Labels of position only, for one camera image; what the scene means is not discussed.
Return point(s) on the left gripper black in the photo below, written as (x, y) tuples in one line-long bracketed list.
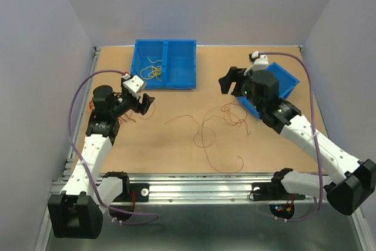
[(141, 108)]

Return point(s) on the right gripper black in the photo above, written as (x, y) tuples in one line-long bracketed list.
[(234, 76)]

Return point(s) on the blue bin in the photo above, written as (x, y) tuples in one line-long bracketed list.
[(287, 83), (149, 62), (179, 67)]

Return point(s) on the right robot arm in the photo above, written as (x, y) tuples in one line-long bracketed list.
[(342, 179)]

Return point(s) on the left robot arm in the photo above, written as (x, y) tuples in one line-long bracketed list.
[(77, 210)]

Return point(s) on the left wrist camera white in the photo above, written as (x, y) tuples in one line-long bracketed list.
[(133, 84)]

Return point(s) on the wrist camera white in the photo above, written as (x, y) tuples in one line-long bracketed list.
[(133, 84), (257, 62)]

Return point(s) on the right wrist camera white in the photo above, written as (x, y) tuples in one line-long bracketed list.
[(257, 62)]

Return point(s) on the aluminium left rail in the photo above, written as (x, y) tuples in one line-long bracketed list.
[(78, 107)]

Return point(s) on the aluminium rail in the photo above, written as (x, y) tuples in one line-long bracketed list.
[(214, 189), (78, 107)]

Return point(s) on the aluminium front rail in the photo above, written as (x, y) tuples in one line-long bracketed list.
[(214, 189)]

